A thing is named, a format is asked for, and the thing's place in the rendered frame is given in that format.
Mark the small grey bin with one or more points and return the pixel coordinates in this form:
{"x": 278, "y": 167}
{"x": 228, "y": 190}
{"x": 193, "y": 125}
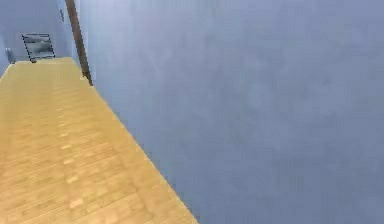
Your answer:
{"x": 10, "y": 55}

